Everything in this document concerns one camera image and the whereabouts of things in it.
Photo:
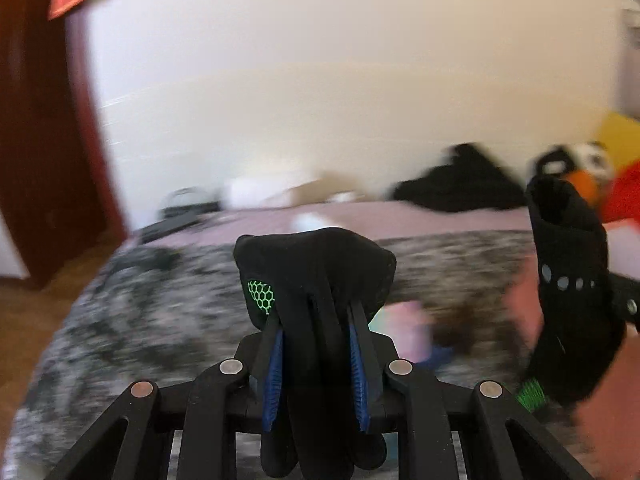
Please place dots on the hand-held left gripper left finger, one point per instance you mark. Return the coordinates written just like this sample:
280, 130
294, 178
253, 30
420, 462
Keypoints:
272, 380

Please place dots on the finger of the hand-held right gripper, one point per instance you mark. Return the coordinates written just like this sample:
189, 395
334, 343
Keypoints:
625, 302

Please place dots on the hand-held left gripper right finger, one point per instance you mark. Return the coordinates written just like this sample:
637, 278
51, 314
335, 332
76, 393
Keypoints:
357, 375

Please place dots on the black sock with grey dots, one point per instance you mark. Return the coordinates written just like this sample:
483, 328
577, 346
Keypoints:
565, 240

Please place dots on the black glove with green print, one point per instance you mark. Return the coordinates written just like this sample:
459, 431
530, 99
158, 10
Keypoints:
310, 270

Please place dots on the light pink object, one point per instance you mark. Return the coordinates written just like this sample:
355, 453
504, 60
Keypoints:
407, 322

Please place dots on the red backpack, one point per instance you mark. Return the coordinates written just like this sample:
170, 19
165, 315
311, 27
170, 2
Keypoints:
625, 195

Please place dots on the grey black patterned blanket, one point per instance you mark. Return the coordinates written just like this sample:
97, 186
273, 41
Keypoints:
150, 320

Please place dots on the panda plush toy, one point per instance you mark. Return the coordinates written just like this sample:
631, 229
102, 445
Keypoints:
550, 160
592, 157

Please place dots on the pink bedsheet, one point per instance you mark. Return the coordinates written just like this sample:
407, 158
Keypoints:
400, 220

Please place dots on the yellow pillow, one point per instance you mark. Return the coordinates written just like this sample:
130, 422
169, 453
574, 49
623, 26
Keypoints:
622, 137

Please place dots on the dark flat object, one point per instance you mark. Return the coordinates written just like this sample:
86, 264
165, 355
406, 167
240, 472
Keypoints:
172, 222

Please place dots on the white toilet paper roll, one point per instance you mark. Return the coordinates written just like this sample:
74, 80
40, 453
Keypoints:
250, 191

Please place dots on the black clothing pile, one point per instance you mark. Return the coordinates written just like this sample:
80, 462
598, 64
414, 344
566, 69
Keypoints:
460, 180

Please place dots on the brown wooden door frame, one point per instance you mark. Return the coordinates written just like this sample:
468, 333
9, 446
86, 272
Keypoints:
40, 160

